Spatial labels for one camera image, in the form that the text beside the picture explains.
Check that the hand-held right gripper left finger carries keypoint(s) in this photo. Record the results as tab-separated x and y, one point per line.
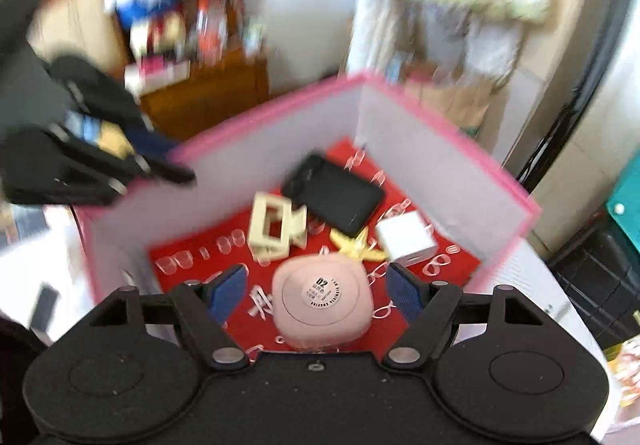
227	292

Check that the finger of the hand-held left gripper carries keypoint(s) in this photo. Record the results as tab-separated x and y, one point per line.
105	95
85	170

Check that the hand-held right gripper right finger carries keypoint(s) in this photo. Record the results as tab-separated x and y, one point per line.
406	292

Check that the white charger cube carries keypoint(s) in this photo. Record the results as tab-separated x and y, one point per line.
405	237

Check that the yellow starfish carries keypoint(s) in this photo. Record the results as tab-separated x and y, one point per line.
357	245

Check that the cream folding phone stand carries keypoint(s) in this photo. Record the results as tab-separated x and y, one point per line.
272	230

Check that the pink round case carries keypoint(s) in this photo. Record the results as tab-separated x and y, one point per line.
322	297

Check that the black power bank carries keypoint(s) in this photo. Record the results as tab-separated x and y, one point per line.
332	195

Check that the pink storage box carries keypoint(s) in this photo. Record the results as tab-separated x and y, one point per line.
425	160

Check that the red printed sheet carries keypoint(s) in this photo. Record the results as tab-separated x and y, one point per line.
200	250

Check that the brown wooden side table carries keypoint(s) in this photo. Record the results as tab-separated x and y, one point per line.
205	100

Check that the dark phone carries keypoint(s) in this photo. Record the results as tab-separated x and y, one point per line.
44	309

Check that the grey patterned tablecloth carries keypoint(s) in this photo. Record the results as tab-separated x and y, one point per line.
550	325

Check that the black suitcase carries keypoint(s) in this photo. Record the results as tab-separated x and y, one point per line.
600	285

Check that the brown paper bag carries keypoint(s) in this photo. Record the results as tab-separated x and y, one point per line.
450	100

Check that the teal felt tote bag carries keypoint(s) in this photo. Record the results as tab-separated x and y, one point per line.
625	200

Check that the beige wooden cabinet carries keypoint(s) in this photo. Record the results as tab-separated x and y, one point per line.
600	150

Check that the white fluffy pants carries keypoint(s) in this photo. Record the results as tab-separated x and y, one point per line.
430	40

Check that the black clothes rack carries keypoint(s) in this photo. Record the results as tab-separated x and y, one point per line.
585	75

